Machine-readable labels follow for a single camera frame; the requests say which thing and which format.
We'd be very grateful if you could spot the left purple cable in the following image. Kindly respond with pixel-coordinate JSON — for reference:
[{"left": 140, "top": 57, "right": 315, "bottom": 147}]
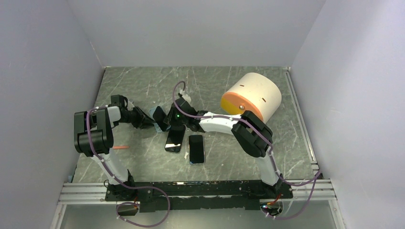
[{"left": 86, "top": 106, "right": 171, "bottom": 229}]

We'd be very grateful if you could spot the orange pry stick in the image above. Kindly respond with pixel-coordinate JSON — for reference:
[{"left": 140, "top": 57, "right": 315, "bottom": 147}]
[{"left": 113, "top": 146, "right": 130, "bottom": 150}]

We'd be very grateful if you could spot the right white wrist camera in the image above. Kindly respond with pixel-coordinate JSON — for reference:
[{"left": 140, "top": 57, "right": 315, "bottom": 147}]
[{"left": 178, "top": 90, "right": 191, "bottom": 103}]

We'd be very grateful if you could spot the clear magsafe phone case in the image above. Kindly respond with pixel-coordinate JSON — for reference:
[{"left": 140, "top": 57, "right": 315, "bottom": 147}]
[{"left": 188, "top": 134, "right": 206, "bottom": 166}]

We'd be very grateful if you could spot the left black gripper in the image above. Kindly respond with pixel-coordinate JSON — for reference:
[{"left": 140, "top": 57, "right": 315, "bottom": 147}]
[{"left": 116, "top": 106, "right": 156, "bottom": 129}]

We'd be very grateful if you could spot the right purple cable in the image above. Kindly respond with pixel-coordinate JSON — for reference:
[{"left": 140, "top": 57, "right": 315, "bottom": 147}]
[{"left": 172, "top": 81, "right": 323, "bottom": 220}]

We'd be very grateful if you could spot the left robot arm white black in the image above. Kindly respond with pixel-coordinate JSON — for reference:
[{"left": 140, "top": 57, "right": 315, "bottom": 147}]
[{"left": 74, "top": 94, "right": 156, "bottom": 200}]

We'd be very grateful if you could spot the aluminium frame rail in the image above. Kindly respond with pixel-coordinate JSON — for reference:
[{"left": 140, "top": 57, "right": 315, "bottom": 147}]
[{"left": 57, "top": 183, "right": 111, "bottom": 205}]

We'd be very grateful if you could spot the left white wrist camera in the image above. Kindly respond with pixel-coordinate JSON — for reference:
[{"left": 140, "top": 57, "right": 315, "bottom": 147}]
[{"left": 128, "top": 100, "right": 135, "bottom": 109}]

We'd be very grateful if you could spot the purple phone black screen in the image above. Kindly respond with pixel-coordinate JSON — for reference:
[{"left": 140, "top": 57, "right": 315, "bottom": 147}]
[{"left": 164, "top": 125, "right": 187, "bottom": 154}]

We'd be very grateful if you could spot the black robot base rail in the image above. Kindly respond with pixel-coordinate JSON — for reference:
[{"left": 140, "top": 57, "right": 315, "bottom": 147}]
[{"left": 105, "top": 180, "right": 293, "bottom": 213}]

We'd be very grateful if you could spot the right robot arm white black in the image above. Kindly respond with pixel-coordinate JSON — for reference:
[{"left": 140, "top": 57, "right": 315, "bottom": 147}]
[{"left": 163, "top": 98, "right": 282, "bottom": 198}]

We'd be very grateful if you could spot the purple cable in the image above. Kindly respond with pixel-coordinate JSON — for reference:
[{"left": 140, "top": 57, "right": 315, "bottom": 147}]
[
  {"left": 172, "top": 81, "right": 323, "bottom": 220},
  {"left": 86, "top": 106, "right": 171, "bottom": 229}
]

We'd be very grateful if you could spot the white cylinder orange yellow face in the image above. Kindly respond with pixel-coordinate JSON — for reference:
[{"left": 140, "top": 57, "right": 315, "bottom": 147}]
[{"left": 220, "top": 73, "right": 282, "bottom": 123}]

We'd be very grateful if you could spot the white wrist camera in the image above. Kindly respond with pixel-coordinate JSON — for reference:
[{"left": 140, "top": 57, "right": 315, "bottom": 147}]
[
  {"left": 128, "top": 100, "right": 135, "bottom": 109},
  {"left": 178, "top": 90, "right": 191, "bottom": 103}
]

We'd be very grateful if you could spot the black phone face down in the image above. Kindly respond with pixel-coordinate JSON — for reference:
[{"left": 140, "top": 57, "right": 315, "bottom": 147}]
[{"left": 152, "top": 106, "right": 170, "bottom": 132}]

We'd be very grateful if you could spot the light blue phone case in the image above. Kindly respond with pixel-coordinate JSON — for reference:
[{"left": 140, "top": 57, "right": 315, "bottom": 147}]
[{"left": 149, "top": 106, "right": 171, "bottom": 133}]

